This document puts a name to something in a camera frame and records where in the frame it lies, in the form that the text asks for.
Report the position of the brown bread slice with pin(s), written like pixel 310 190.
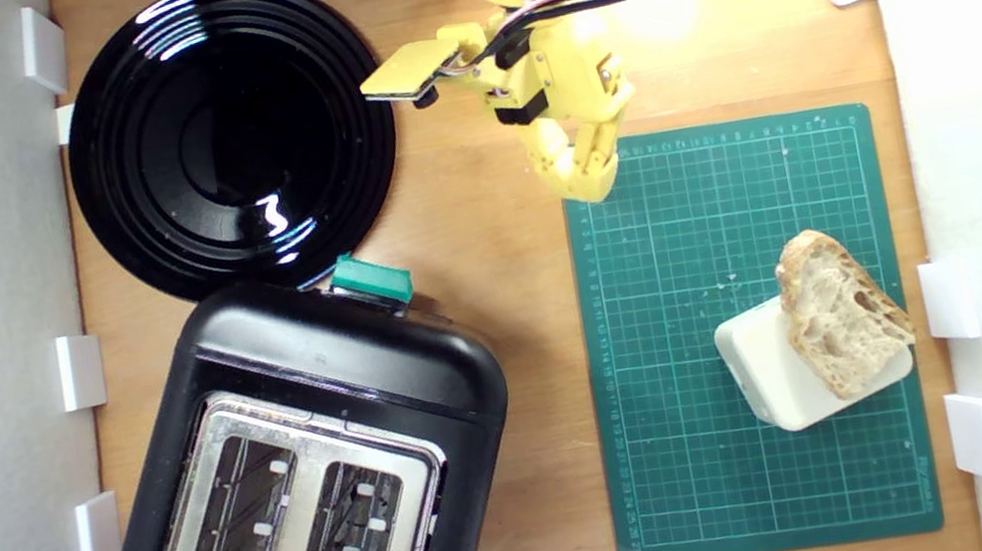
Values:
pixel 837 315

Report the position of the green cutting mat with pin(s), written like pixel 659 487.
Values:
pixel 663 336

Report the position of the black two-slot toaster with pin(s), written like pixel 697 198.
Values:
pixel 343 352

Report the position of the black round plate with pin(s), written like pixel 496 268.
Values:
pixel 225 141

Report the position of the white block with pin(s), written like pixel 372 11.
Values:
pixel 767 378

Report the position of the green toaster lever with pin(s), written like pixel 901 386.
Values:
pixel 371 279

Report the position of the yellow gripper camera mount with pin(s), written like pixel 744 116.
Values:
pixel 409 68

